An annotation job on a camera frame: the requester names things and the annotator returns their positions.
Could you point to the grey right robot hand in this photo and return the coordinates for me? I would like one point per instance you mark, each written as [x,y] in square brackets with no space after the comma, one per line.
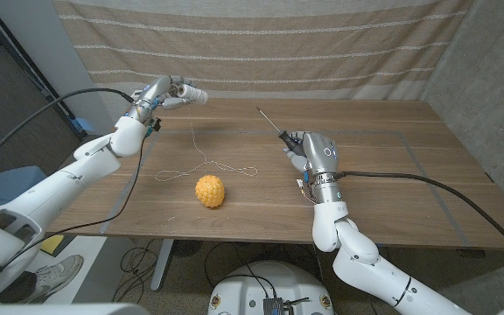
[319,153]

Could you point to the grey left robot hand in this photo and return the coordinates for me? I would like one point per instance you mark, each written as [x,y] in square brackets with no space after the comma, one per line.
[151,94]

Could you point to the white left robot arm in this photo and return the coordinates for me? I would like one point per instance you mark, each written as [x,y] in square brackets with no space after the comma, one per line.
[59,192]

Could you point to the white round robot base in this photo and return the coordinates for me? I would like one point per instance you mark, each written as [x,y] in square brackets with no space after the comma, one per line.
[269,284]

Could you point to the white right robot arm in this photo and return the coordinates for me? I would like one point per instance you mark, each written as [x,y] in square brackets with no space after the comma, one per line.
[366,262]

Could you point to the yellow bumpy ball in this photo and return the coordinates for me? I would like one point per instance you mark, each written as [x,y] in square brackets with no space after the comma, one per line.
[210,191]

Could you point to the beige striped backdrop cloth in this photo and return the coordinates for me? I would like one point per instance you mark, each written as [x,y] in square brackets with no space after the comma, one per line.
[256,44]

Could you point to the grey tape outline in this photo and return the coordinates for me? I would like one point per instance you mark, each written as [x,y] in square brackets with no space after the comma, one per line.
[431,188]

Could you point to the blue padded seat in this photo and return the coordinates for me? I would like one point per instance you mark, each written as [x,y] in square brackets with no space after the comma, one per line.
[2,188]

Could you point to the yellow floor item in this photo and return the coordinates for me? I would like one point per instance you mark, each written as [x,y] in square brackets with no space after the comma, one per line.
[53,245]

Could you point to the grey sneaker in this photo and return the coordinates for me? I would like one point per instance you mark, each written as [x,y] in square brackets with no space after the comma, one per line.
[55,275]

